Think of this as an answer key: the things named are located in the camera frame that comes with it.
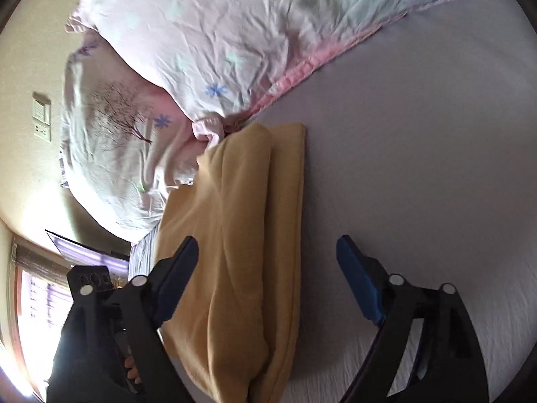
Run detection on white tree print pillow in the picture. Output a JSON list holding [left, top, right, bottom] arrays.
[[59, 34, 225, 244]]

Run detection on person's left hand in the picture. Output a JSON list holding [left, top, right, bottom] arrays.
[[123, 355, 142, 386]]

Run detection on yellow garment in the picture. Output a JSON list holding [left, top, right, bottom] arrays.
[[154, 123, 309, 403]]

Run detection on grey bed sheet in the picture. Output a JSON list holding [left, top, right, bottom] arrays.
[[128, 0, 537, 403]]

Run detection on striped cloth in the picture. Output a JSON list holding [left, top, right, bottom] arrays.
[[126, 222, 162, 286]]

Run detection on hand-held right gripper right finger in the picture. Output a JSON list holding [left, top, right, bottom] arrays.
[[336, 235, 490, 403]]

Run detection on white wall switch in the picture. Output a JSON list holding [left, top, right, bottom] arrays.
[[32, 91, 52, 125]]

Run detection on window with orange frame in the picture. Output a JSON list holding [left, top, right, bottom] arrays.
[[0, 237, 78, 401]]

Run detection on dark flat screen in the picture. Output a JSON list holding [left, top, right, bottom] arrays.
[[45, 229, 131, 278]]

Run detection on white floral pillow upper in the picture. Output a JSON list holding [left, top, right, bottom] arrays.
[[65, 0, 496, 143]]

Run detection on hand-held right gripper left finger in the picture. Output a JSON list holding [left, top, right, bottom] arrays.
[[46, 236, 199, 403]]

